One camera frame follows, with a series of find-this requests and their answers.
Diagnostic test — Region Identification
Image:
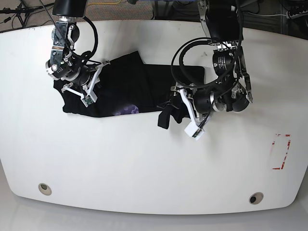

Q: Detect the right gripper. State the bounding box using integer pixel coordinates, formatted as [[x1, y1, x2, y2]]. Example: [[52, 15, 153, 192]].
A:
[[61, 60, 111, 98]]

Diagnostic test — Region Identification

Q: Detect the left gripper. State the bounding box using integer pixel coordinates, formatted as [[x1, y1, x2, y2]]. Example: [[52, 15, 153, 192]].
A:
[[170, 84, 213, 127]]

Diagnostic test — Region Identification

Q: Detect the black printed T-shirt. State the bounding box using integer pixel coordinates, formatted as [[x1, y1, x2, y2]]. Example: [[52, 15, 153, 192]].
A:
[[53, 50, 206, 130]]

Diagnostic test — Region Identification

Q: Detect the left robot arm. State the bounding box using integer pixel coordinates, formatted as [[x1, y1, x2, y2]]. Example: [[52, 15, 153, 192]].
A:
[[92, 0, 252, 129]]

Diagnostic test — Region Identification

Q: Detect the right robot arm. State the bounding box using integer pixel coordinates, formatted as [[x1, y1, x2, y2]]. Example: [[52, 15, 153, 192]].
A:
[[46, 0, 188, 128]]

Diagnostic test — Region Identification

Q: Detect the black tripod stand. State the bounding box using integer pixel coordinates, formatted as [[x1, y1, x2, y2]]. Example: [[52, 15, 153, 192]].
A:
[[0, 0, 43, 29]]

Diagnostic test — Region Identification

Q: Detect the red tape marking rectangle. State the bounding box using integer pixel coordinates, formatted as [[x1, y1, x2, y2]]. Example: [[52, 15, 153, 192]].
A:
[[269, 134, 292, 170]]

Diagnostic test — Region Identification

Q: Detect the white power strip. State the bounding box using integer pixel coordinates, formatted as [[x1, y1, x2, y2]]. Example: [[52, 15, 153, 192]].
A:
[[286, 5, 308, 19]]

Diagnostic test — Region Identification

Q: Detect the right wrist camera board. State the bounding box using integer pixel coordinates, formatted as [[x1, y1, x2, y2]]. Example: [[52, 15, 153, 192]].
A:
[[81, 93, 97, 107]]

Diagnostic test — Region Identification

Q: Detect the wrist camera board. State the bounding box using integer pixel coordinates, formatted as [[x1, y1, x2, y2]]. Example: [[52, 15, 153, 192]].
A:
[[184, 121, 204, 141], [81, 93, 97, 107]]

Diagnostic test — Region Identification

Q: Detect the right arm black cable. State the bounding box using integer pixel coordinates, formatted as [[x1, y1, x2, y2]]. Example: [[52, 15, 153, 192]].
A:
[[38, 0, 104, 73]]

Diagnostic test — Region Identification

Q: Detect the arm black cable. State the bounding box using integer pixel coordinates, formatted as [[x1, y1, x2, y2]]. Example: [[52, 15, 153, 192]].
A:
[[38, 0, 104, 73], [170, 4, 244, 90]]

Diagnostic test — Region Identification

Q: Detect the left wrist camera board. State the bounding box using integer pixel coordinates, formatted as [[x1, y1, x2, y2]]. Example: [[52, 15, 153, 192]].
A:
[[184, 121, 204, 141]]

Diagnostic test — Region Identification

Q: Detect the yellow cable on floor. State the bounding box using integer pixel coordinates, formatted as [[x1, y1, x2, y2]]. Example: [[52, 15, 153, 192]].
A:
[[88, 0, 122, 7]]

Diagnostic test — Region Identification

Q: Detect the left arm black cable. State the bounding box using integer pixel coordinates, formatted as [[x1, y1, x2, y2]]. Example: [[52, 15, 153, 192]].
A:
[[170, 4, 244, 90]]

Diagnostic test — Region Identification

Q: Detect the right table cable grommet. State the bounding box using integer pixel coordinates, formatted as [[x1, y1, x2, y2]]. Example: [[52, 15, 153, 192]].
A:
[[249, 192, 264, 205]]

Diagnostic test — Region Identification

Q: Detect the table cable grommet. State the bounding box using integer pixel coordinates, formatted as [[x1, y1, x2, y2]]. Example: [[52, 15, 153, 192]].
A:
[[38, 183, 52, 196], [249, 192, 264, 205]]

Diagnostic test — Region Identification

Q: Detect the left table cable grommet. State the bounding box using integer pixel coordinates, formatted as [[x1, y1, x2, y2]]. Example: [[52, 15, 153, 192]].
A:
[[38, 183, 52, 196]]

